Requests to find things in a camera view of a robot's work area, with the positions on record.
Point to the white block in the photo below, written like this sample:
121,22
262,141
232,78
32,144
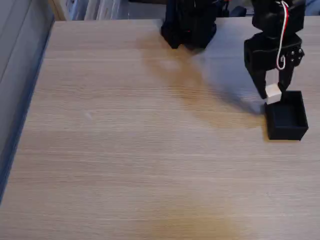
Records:
273,94

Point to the black open box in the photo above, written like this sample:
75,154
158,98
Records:
287,131

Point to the small black object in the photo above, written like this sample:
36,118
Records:
237,11

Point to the person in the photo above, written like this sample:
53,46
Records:
313,7

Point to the pale curtain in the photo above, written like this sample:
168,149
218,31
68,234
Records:
100,8

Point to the wooden post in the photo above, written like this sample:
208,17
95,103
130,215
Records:
58,10

